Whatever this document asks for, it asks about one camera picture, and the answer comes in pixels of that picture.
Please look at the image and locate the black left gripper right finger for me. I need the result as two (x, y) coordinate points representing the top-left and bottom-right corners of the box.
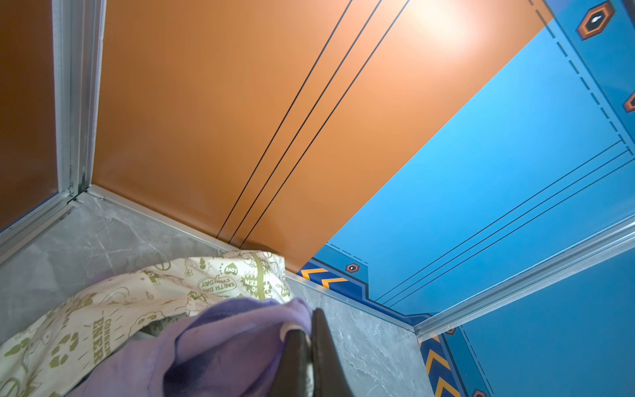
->
(311, 309), (353, 397)

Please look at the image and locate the purple cloth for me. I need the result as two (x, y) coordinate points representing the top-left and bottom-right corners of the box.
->
(71, 298), (312, 396)

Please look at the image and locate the cream green printed cloth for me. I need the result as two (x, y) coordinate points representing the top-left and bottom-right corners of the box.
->
(1, 251), (294, 396)

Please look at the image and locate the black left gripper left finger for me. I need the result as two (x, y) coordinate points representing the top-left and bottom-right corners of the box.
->
(269, 330), (311, 397)

